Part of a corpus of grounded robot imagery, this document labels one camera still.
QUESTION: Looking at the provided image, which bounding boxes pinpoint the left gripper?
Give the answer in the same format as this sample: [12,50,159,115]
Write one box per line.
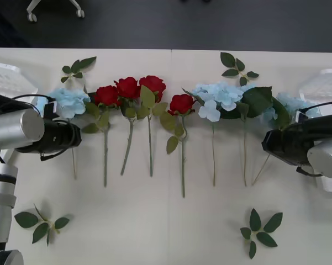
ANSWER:
[67,123,82,150]

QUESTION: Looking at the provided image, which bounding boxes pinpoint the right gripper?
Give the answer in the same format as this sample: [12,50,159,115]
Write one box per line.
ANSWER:
[261,125,293,163]

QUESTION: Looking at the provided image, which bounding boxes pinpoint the pale blue flower green stem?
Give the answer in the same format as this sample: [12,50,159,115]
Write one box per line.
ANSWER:
[181,80,251,187]
[34,87,91,180]

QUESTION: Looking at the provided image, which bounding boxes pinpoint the pale blue flower dark leaves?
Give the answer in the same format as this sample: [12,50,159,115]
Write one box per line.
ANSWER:
[251,92,321,186]
[223,84,277,187]

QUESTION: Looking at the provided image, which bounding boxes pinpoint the red rose green stem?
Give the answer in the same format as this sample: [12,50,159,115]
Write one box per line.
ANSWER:
[159,93,197,198]
[135,75,169,177]
[81,85,123,188]
[113,77,144,176]

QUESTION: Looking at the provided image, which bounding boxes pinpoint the loose green leaf twig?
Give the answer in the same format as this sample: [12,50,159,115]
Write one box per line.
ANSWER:
[14,203,70,247]
[60,56,97,84]
[220,51,260,87]
[239,207,284,260]

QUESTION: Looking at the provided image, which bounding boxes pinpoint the shallow white box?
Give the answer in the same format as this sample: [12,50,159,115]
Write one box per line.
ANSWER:
[0,61,40,163]
[299,68,332,193]

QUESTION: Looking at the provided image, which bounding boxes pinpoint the white office chair base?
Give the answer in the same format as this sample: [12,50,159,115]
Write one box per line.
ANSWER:
[26,0,86,23]

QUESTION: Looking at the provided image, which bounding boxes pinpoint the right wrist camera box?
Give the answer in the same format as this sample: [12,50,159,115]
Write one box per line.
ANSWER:
[294,109,308,124]

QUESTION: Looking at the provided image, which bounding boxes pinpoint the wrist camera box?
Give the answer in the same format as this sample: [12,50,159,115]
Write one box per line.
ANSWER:
[43,100,58,120]
[294,109,308,124]

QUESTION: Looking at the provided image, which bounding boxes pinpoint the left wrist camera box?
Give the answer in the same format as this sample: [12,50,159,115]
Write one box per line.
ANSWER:
[43,100,58,120]

